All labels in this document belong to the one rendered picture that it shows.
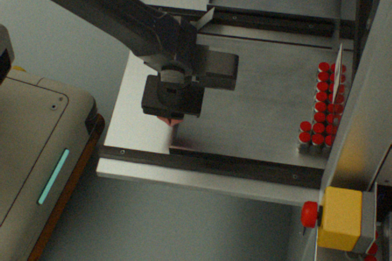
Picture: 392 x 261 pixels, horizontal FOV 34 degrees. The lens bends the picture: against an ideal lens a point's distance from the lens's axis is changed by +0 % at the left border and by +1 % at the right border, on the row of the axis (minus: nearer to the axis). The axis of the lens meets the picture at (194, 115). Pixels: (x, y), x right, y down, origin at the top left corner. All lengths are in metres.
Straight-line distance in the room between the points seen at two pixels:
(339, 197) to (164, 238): 1.13
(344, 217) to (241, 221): 1.11
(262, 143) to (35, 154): 0.91
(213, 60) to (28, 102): 1.12
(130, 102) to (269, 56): 0.29
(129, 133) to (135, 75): 0.13
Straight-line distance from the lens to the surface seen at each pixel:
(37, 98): 2.00
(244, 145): 1.16
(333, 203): 0.96
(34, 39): 2.52
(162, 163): 1.13
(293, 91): 1.22
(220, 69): 0.96
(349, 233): 0.95
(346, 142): 0.89
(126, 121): 1.20
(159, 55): 0.87
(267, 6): 1.35
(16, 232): 1.83
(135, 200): 2.09
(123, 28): 0.83
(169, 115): 1.07
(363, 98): 0.80
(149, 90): 1.07
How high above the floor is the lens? 1.90
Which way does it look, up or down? 59 degrees down
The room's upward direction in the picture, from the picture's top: 4 degrees counter-clockwise
